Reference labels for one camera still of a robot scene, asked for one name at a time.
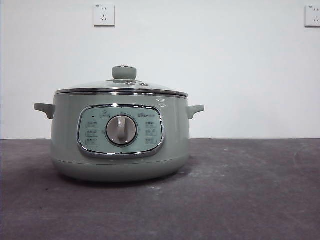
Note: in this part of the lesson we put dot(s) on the glass lid with green knob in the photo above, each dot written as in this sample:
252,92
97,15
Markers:
124,73

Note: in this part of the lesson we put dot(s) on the sage green electric cooking pot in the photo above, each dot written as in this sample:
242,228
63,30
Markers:
68,130

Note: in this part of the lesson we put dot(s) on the white wall power socket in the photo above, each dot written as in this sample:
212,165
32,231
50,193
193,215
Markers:
313,16
104,15

